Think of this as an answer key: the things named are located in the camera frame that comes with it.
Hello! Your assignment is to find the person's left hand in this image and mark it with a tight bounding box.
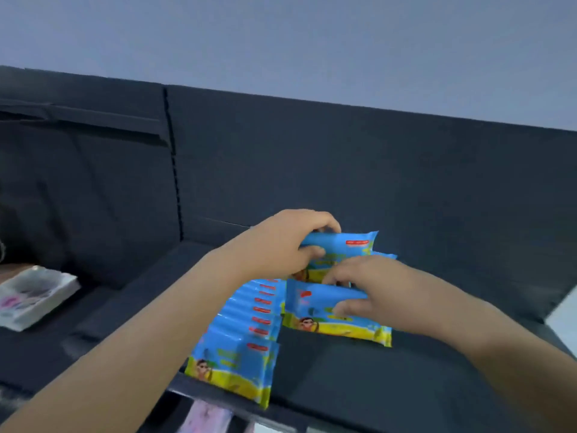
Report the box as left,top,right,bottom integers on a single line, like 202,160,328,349
227,209,342,285

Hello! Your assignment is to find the person's right hand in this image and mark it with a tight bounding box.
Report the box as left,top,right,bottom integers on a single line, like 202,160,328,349
322,255,445,335

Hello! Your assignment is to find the person's right forearm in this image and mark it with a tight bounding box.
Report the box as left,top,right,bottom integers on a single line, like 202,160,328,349
428,284,577,433

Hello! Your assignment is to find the person's left forearm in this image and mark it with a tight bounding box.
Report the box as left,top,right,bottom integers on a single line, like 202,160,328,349
0,242,267,433

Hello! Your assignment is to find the dark shelf unit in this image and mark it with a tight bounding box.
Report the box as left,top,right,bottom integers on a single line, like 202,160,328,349
0,65,577,433

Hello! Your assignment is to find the row of blue packets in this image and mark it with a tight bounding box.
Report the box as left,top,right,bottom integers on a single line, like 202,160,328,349
184,278,288,410

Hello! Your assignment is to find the slotted dark shelf upright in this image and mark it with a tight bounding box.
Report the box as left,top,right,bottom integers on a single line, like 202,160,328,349
162,85,185,242

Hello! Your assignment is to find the pink pack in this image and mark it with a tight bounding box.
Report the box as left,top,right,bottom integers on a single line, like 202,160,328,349
177,398,234,433

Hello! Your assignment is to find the stack of white packs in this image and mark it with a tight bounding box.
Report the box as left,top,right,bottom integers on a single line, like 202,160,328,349
0,265,82,333

